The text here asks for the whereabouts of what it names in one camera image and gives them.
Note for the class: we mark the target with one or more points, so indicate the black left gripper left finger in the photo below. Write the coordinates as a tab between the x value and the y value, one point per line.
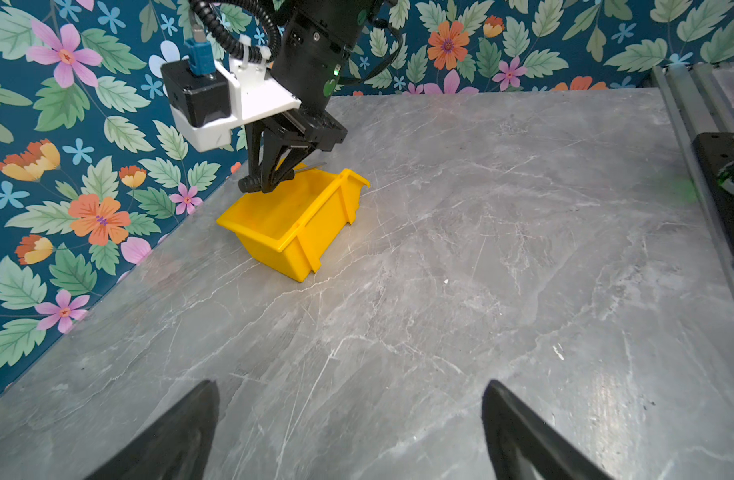
176	446

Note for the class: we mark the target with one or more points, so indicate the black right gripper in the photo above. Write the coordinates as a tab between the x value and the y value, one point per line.
287	138

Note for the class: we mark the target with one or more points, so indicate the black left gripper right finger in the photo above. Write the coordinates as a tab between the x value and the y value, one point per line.
521	445

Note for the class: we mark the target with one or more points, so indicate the black handled screwdriver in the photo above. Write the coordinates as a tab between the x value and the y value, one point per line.
299	171

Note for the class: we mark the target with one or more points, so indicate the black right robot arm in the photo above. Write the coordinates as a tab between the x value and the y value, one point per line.
319	38

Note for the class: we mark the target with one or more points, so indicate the yellow plastic bin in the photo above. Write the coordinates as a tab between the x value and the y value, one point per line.
290	229

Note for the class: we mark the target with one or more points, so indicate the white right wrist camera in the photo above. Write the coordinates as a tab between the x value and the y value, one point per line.
209	101

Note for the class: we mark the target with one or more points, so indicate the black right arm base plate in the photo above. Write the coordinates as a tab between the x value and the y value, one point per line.
715	153

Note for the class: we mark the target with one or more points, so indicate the aluminium front rail frame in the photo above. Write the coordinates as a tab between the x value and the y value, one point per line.
700	99

